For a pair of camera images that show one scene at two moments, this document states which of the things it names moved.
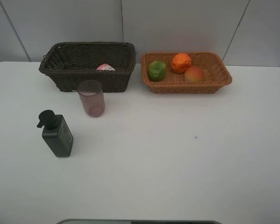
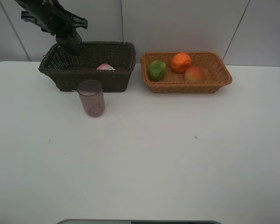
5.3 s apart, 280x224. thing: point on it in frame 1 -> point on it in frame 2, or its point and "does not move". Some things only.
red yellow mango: [193, 74] does not move
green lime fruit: [156, 71] does not move
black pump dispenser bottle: [56, 133] -> [71, 44]
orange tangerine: [180, 62] does not move
